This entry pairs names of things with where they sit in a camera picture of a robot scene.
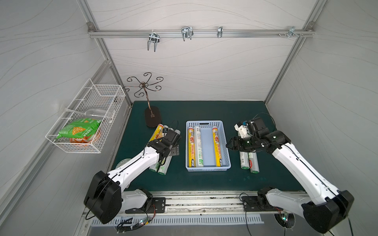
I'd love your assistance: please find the metal double hook middle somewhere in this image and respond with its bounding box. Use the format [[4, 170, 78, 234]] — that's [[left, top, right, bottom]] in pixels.
[[181, 26, 194, 41]]

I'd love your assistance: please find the metal single hook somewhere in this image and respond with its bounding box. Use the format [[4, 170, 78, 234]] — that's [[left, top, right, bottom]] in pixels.
[[217, 26, 223, 38]]

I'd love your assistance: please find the blue plastic basket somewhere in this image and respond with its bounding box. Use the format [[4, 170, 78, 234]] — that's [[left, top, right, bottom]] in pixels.
[[186, 121, 231, 172]]

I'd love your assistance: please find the white green grape wrap roll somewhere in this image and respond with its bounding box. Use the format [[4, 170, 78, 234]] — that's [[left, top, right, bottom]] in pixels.
[[194, 126, 204, 167]]

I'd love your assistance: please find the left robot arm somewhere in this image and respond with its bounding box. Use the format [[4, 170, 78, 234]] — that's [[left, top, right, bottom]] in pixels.
[[84, 128, 181, 224]]

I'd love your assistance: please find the metal double hook left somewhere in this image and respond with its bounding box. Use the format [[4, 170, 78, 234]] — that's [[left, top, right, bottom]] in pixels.
[[147, 32, 160, 52]]

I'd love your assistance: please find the metal double hook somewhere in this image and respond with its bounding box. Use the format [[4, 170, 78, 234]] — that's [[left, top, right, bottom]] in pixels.
[[147, 32, 160, 52], [181, 26, 194, 41]]

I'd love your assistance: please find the white wire wall basket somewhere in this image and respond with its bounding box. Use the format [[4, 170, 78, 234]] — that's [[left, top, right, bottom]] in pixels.
[[45, 79, 125, 153]]

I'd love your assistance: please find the white patterned round fan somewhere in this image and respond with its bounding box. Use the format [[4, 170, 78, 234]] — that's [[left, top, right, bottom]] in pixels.
[[115, 158, 131, 169]]

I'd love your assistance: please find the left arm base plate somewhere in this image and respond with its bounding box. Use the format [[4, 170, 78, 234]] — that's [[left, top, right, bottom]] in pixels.
[[123, 197, 166, 214]]

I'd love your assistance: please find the white green roll right outer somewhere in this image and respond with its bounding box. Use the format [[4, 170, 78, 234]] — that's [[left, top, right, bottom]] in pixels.
[[239, 152, 259, 174]]

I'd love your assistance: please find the white vent strip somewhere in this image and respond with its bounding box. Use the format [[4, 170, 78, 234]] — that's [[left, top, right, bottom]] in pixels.
[[91, 214, 264, 227]]

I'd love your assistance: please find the yellow wrap roll chef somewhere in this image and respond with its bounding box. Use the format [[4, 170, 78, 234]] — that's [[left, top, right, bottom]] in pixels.
[[212, 127, 222, 167]]

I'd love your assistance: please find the orange snack bag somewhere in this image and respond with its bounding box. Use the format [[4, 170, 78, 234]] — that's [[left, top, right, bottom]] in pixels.
[[69, 130, 101, 144]]

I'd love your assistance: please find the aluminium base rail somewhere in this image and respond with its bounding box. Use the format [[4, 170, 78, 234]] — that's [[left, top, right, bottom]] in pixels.
[[109, 190, 291, 219]]

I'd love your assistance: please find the green snack bag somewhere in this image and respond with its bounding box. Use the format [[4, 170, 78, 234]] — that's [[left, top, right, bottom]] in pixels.
[[56, 118, 102, 139]]

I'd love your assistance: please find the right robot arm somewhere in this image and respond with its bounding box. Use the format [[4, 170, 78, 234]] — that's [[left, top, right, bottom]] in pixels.
[[226, 118, 354, 234]]

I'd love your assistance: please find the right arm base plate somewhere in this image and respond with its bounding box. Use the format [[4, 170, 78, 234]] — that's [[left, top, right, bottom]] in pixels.
[[239, 195, 277, 212]]

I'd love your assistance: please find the aluminium top rail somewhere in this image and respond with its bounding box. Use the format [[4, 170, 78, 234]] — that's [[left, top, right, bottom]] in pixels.
[[88, 29, 316, 39]]

